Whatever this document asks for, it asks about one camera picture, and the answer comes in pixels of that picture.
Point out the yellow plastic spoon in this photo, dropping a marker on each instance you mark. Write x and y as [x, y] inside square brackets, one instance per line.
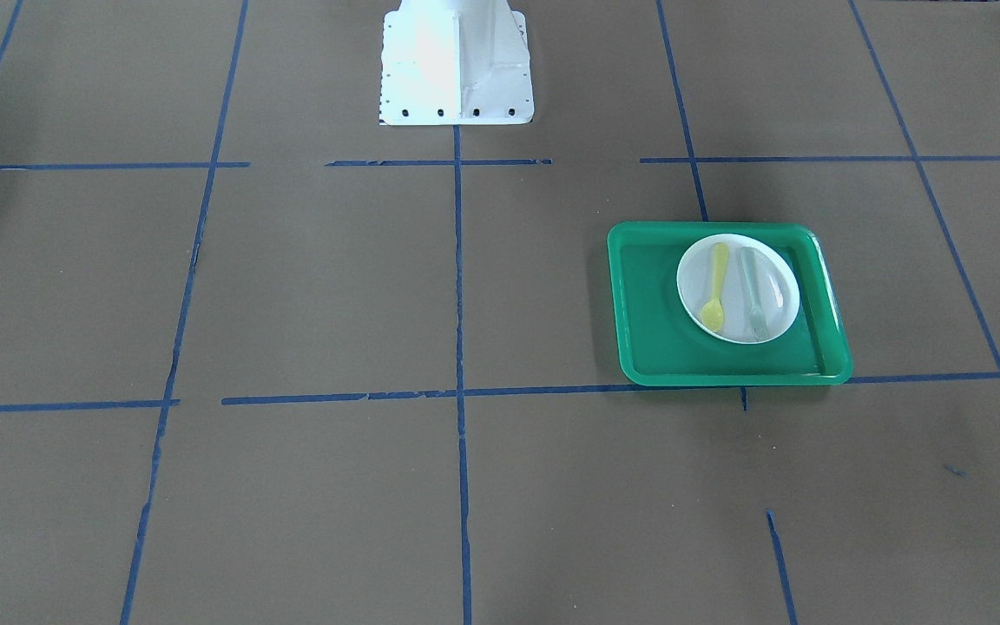
[712, 313]

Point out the green plastic tray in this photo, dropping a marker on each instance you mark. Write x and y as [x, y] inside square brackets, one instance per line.
[659, 345]

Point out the grey plastic fork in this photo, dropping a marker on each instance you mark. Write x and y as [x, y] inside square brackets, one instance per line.
[753, 272]

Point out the white round plate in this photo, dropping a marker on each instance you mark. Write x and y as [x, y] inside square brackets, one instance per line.
[780, 289]

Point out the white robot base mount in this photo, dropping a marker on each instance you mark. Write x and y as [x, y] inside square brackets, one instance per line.
[455, 62]

